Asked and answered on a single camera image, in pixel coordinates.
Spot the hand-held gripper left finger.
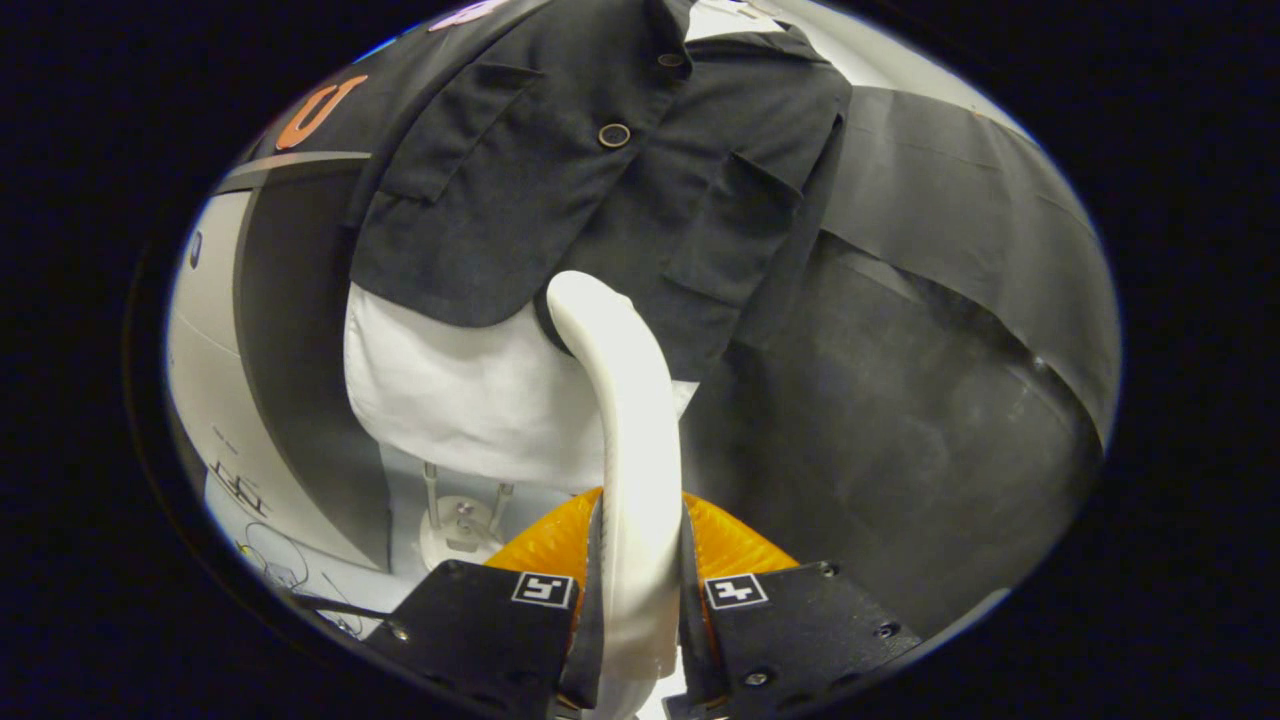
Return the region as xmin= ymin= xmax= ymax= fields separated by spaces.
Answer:
xmin=365 ymin=488 xmax=607 ymax=720

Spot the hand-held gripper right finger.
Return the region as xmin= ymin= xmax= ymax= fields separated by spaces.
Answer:
xmin=680 ymin=490 xmax=926 ymax=720

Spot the white garment steamer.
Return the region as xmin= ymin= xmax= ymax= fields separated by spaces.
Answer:
xmin=545 ymin=270 xmax=687 ymax=720

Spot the black blazer jacket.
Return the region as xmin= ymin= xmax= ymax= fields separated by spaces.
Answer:
xmin=344 ymin=0 xmax=854 ymax=384

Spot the white mannequin stand base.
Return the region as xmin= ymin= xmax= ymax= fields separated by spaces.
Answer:
xmin=417 ymin=461 xmax=517 ymax=572

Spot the white mannequin torso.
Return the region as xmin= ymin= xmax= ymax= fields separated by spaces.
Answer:
xmin=342 ymin=0 xmax=833 ymax=493

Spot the black backdrop cloth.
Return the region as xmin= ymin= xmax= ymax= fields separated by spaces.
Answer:
xmin=213 ymin=0 xmax=1122 ymax=641

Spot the grey cabinet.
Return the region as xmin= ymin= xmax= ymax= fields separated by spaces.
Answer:
xmin=164 ymin=150 xmax=403 ymax=573

